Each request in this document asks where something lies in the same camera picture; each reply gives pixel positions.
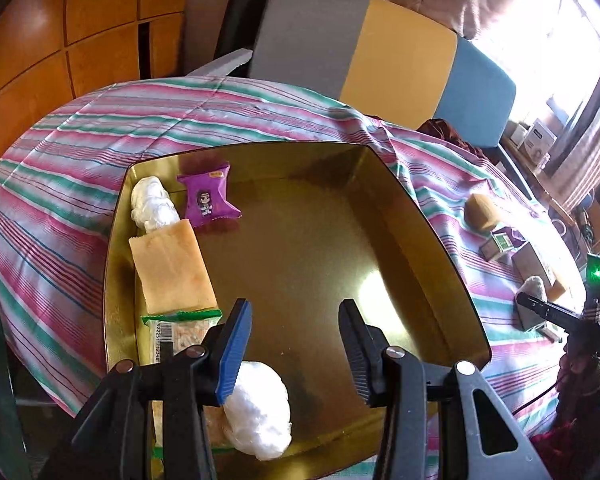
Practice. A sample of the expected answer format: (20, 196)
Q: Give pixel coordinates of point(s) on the gold metal tin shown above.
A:
(305, 240)

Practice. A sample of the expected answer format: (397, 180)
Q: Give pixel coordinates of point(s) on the black chair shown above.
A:
(245, 10)

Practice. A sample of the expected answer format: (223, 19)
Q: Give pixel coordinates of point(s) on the wooden wardrobe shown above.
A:
(30, 60)

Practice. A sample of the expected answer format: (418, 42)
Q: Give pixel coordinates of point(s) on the purple snack packet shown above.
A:
(517, 235)
(207, 200)

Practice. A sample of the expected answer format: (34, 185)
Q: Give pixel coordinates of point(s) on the yellow sponge cake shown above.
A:
(485, 210)

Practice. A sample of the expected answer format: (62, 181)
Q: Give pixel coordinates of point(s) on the beige striped curtain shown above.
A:
(595, 135)

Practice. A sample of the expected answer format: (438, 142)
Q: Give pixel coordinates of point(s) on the white ball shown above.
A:
(532, 290)
(257, 410)
(152, 205)

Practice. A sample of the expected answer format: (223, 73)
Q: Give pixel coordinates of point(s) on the green snack packet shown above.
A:
(497, 246)

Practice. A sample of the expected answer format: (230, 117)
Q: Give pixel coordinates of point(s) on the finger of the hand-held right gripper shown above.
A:
(545, 306)

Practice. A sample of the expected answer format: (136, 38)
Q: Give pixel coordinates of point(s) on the brown cardboard box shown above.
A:
(532, 262)

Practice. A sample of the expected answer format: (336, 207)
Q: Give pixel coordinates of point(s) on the wooden side table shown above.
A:
(550, 190)

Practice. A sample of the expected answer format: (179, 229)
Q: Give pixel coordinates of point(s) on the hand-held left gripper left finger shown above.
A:
(232, 355)

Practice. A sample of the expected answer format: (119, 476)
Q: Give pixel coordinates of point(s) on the window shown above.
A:
(545, 25)

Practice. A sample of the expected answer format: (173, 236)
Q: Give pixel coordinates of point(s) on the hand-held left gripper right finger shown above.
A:
(357, 365)

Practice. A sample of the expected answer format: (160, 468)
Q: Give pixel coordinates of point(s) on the long cake packet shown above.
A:
(172, 270)

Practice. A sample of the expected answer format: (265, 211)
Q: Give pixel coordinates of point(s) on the dark red cloth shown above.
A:
(445, 132)

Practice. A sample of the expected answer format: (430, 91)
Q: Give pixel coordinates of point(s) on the white cardboard box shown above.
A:
(539, 137)

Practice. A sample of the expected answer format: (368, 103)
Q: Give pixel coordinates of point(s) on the grey yellow blue armchair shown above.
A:
(400, 55)

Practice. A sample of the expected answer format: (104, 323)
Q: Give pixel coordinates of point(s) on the striped blanket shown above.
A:
(55, 170)

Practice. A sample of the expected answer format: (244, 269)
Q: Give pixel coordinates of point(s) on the dark red garment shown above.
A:
(585, 400)

